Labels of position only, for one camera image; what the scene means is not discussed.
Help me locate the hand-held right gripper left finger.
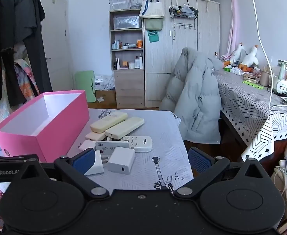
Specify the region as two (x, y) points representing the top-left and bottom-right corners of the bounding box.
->
(10, 149), (110, 200)

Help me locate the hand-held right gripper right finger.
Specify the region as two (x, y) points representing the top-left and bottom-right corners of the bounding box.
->
(174, 147), (272, 200)

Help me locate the white plug adapter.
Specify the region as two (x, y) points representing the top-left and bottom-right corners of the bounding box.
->
(83, 150), (110, 176)

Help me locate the small white device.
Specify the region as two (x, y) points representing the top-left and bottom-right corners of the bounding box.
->
(79, 140), (97, 152)

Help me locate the beige remote control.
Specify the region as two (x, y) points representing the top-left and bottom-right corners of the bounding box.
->
(85, 131), (107, 142)

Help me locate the small white remote control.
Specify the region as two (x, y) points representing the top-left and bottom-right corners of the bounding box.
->
(95, 140), (131, 152)

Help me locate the pink cardboard box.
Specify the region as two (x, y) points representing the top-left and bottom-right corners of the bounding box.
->
(0, 90), (90, 163)

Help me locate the yellowish remote control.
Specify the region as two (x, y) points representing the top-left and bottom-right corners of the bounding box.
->
(90, 112), (129, 133)

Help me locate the long cream remote control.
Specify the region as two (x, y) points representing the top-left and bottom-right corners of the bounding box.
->
(104, 117), (145, 139)

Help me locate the guitar print white blanket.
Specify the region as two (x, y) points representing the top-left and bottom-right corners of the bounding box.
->
(65, 108), (195, 191)

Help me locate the small cardboard box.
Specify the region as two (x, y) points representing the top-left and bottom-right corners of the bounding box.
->
(94, 89), (117, 108)

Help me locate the grey puffer jacket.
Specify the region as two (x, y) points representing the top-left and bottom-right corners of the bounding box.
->
(159, 47), (223, 144)

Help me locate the geometric pattern tablecloth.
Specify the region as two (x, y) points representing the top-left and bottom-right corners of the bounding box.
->
(214, 69), (287, 162)

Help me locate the wooden shelf unit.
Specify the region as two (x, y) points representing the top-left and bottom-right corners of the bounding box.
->
(109, 8), (146, 108)

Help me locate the beige cup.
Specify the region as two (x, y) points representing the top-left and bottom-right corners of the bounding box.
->
(259, 70), (270, 87)

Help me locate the light wood wardrobe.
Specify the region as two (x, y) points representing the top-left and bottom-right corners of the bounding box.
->
(143, 0), (221, 109)

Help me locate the white kitchen appliance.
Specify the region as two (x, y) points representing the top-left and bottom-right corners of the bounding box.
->
(272, 59), (287, 96)

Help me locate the white goose plush toy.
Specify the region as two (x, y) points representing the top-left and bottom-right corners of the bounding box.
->
(240, 44), (259, 70)
(229, 42), (247, 65)

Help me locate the white door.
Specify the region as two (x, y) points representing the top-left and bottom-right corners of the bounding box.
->
(37, 0), (73, 96)

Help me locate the black long garment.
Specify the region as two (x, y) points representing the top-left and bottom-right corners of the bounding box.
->
(0, 0), (28, 101)

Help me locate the teal hanging tag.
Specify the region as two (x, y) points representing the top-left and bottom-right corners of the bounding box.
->
(147, 30), (160, 42)

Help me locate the pink hanging towel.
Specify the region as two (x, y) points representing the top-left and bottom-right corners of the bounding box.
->
(227, 0), (242, 55)

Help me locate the clear plastic storage box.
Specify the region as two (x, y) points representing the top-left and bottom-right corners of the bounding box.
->
(109, 0), (131, 11)
(113, 16), (142, 29)

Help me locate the green fabric pouch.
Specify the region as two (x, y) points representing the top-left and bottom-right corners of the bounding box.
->
(144, 18), (163, 31)

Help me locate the dark grey garment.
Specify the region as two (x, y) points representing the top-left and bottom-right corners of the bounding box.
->
(14, 0), (53, 93)

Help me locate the white tote bag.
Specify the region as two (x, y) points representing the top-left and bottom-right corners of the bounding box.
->
(139, 0), (165, 19)

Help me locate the white cable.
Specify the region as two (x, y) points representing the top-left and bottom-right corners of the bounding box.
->
(246, 0), (287, 128)

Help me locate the black wire door rack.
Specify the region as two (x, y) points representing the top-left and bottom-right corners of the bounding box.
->
(169, 4), (199, 30)

